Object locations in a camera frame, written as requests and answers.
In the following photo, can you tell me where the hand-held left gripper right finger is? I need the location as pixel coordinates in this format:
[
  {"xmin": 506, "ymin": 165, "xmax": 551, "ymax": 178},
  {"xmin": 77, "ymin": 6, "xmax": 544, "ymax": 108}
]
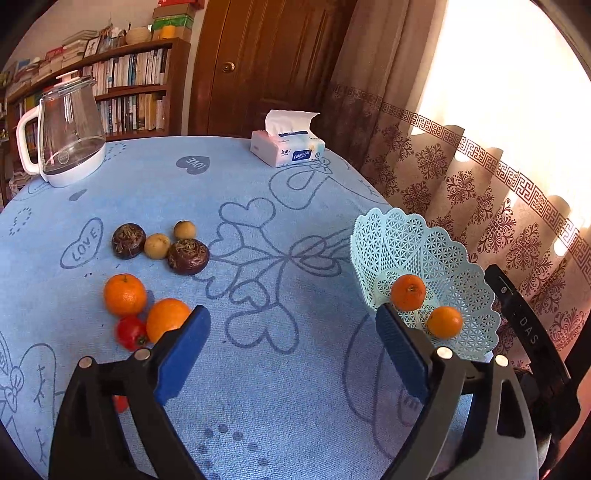
[{"xmin": 375, "ymin": 304, "xmax": 540, "ymax": 480}]

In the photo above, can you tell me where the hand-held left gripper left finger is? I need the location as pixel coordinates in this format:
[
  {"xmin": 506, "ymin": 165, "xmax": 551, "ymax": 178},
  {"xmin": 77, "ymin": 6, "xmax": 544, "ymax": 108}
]
[{"xmin": 48, "ymin": 305, "xmax": 212, "ymax": 480}]

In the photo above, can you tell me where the large oblong orange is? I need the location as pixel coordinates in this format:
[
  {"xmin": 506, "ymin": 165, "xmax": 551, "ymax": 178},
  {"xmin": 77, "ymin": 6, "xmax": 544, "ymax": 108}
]
[{"xmin": 146, "ymin": 298, "xmax": 192, "ymax": 344}]

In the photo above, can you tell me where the round orange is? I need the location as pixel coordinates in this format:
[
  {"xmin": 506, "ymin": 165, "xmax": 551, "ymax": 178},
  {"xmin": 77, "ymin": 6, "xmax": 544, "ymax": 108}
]
[
  {"xmin": 426, "ymin": 305, "xmax": 464, "ymax": 340},
  {"xmin": 103, "ymin": 273, "xmax": 148, "ymax": 317},
  {"xmin": 390, "ymin": 274, "xmax": 427, "ymax": 311}
]

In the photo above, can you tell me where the dark brown water chestnut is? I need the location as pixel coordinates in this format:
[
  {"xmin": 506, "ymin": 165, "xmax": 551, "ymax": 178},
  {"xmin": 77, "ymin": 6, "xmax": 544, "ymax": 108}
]
[
  {"xmin": 111, "ymin": 223, "xmax": 147, "ymax": 260},
  {"xmin": 167, "ymin": 239, "xmax": 211, "ymax": 276}
]

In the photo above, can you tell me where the light blue lattice fruit basket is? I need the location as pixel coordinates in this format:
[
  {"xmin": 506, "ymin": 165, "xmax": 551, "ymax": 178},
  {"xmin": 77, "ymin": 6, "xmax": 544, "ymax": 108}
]
[{"xmin": 349, "ymin": 207, "xmax": 502, "ymax": 361}]

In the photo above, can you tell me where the blue printed tablecloth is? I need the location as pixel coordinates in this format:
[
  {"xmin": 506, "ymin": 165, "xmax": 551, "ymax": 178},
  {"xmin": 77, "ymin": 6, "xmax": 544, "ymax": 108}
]
[{"xmin": 0, "ymin": 135, "xmax": 476, "ymax": 480}]

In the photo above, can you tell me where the beige patterned curtain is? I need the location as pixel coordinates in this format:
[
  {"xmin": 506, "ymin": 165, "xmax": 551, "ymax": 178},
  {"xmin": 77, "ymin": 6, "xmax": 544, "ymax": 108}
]
[{"xmin": 318, "ymin": 0, "xmax": 591, "ymax": 370}]

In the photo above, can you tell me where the white tissue box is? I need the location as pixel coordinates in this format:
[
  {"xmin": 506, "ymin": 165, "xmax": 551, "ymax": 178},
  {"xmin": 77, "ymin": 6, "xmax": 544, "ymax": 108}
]
[{"xmin": 250, "ymin": 109, "xmax": 326, "ymax": 169}]

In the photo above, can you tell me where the wooden bookshelf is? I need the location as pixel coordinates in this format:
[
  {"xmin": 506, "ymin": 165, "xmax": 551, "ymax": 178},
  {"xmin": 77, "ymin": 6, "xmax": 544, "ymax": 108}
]
[{"xmin": 0, "ymin": 38, "xmax": 191, "ymax": 139}]

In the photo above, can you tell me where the brown wooden door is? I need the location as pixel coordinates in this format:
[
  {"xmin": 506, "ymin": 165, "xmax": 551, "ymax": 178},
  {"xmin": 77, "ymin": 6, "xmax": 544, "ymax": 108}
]
[{"xmin": 188, "ymin": 0, "xmax": 358, "ymax": 139}]

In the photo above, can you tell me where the stack of books atop shelf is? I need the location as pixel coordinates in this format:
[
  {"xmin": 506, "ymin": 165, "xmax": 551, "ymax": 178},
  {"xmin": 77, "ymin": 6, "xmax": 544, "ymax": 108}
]
[{"xmin": 0, "ymin": 30, "xmax": 100, "ymax": 88}]

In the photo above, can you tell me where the brown cardboard box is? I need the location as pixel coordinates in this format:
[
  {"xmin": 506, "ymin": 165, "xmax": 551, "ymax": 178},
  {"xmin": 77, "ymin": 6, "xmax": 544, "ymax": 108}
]
[{"xmin": 154, "ymin": 4, "xmax": 197, "ymax": 20}]

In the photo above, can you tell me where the glass kettle with white handle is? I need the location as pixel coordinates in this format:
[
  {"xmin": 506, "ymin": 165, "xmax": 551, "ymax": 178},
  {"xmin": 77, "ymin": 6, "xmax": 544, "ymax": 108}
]
[{"xmin": 16, "ymin": 70, "xmax": 107, "ymax": 188}]

